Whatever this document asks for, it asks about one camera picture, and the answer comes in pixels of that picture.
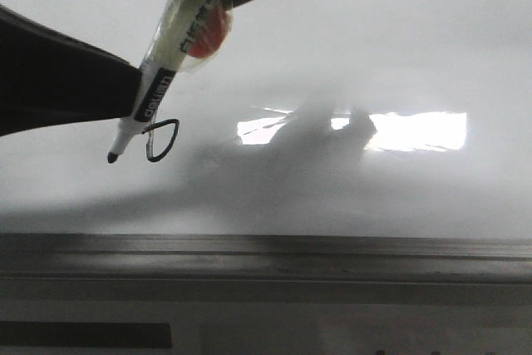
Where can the black drawn number six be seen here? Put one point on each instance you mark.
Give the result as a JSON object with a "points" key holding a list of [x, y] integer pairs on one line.
{"points": [[161, 138]]}

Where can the white black whiteboard marker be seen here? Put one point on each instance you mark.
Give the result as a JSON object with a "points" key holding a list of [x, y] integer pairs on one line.
{"points": [[188, 32]]}

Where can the white whiteboard with metal frame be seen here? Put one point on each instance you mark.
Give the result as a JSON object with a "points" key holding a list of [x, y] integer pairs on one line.
{"points": [[328, 139]]}

